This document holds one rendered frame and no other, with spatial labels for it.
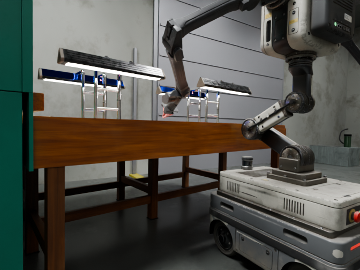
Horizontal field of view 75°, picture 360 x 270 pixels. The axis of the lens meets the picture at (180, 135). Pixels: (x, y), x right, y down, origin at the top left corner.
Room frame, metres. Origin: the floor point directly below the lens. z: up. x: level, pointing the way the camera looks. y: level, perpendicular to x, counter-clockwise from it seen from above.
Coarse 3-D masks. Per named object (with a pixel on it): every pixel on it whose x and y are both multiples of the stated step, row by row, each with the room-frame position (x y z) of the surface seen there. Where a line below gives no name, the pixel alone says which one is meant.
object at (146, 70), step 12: (60, 48) 1.16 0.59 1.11; (60, 60) 1.15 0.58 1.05; (72, 60) 1.17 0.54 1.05; (84, 60) 1.21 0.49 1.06; (96, 60) 1.26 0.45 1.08; (108, 60) 1.31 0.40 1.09; (120, 60) 1.37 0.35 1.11; (132, 72) 1.38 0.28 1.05; (144, 72) 1.43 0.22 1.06; (156, 72) 1.50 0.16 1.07
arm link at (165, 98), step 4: (176, 88) 1.40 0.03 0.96; (168, 92) 1.34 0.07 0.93; (172, 92) 1.36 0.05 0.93; (176, 92) 1.38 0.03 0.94; (188, 92) 1.36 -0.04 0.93; (164, 96) 1.35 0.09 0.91; (168, 96) 1.33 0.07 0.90; (172, 96) 1.35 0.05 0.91; (176, 96) 1.36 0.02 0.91; (180, 96) 1.38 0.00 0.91; (184, 96) 1.36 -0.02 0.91; (164, 100) 1.36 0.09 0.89; (168, 100) 1.34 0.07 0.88; (172, 100) 1.36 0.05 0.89
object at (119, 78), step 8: (104, 56) 1.30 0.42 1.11; (96, 72) 1.44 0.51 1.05; (96, 80) 1.44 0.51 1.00; (120, 80) 1.53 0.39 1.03; (96, 88) 1.44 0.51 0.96; (104, 88) 1.47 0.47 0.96; (120, 88) 1.54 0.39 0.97; (96, 96) 1.44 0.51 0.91; (120, 96) 1.54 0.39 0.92; (96, 104) 1.44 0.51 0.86; (120, 104) 1.54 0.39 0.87; (96, 112) 1.44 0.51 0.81; (120, 112) 1.54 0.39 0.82
